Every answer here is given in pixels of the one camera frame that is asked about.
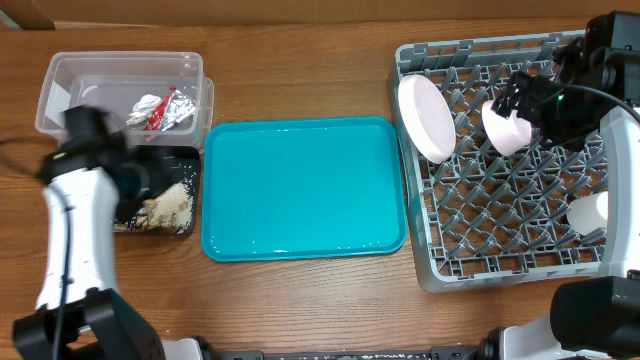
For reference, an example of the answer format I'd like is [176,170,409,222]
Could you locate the white tissue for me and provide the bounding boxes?
[126,94,162,126]

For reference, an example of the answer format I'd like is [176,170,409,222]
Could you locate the red foil wrapper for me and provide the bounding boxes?
[138,86,196,132]

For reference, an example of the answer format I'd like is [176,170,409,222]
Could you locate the pink bowl with food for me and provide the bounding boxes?
[481,100,533,157]

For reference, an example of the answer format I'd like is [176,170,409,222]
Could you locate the white cup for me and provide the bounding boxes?
[566,191,608,236]

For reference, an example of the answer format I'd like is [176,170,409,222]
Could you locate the pink plate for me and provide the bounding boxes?
[397,75,456,164]

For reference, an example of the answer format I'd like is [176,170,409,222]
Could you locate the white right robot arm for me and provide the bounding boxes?
[476,11,639,359]

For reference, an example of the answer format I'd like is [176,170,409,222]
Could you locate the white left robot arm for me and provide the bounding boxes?
[12,106,216,360]

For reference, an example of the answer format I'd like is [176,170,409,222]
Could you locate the grey dishwasher rack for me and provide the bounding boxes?
[387,32,609,292]

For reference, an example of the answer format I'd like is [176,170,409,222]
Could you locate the clear plastic bin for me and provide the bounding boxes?
[35,51,214,150]

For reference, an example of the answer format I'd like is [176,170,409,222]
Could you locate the black tray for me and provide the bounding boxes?
[114,145,201,235]

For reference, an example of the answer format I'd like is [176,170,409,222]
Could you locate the food scraps in bowl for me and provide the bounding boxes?
[113,182,194,235]

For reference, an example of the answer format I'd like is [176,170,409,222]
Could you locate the teal plastic tray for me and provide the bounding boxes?
[201,116,408,262]

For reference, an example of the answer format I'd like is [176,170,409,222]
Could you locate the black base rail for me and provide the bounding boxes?
[203,345,477,360]

